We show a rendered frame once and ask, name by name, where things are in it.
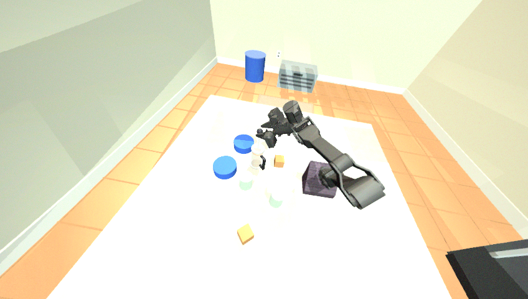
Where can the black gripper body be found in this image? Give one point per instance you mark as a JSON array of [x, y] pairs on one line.
[[270, 136]]

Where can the glass french press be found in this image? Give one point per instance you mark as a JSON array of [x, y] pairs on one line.
[[257, 159]]

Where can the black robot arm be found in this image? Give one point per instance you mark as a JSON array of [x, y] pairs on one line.
[[360, 192]]

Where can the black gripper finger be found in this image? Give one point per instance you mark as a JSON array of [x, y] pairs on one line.
[[261, 135], [267, 125]]

